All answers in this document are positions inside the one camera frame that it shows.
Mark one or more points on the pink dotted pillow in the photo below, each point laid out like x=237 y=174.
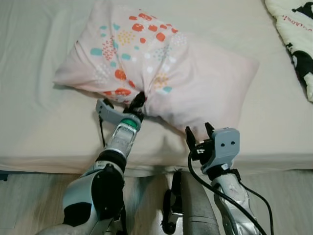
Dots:
x=195 y=78

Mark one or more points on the cream cartoon print quilt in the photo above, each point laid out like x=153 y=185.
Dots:
x=296 y=29

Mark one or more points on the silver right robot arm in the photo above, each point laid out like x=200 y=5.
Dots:
x=230 y=196

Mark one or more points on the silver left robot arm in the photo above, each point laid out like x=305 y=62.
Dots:
x=90 y=191

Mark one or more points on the grey right robot leg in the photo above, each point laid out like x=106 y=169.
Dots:
x=195 y=205

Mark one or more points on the mattress with cream sheet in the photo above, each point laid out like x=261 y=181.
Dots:
x=39 y=132

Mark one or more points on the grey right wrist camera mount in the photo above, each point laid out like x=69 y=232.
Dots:
x=225 y=147

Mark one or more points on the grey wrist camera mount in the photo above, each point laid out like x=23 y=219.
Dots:
x=225 y=147
x=110 y=113

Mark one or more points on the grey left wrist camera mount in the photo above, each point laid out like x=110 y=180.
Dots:
x=110 y=113

